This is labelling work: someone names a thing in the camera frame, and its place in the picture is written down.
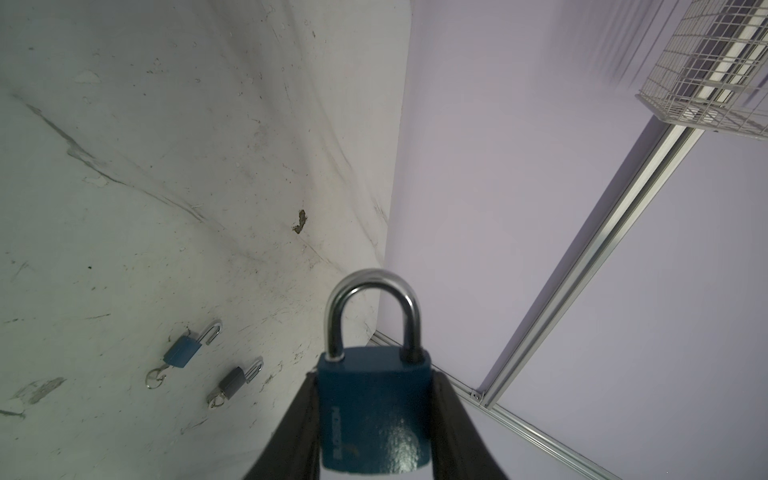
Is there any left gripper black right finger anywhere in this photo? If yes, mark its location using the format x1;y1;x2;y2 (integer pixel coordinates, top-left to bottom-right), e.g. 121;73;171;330
430;371;508;480

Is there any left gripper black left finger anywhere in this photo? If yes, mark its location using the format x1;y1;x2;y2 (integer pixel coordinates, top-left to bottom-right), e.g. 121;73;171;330
244;372;320;480

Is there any black padlock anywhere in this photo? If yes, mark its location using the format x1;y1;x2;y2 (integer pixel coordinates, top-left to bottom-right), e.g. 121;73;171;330
217;356;264;401

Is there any large blue padlock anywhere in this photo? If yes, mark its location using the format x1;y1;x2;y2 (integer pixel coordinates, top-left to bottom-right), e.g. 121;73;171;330
317;268;432;475

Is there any small blue padlock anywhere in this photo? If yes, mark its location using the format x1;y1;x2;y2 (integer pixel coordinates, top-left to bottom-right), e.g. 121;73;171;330
163;320;223;368

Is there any small brass key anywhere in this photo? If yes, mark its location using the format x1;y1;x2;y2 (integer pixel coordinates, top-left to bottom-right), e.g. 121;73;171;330
292;209;308;235

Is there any aluminium frame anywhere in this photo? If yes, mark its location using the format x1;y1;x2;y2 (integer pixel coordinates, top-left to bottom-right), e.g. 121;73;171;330
393;118;703;479

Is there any white wire basket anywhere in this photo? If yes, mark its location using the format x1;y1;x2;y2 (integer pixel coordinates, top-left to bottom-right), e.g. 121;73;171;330
637;1;767;140

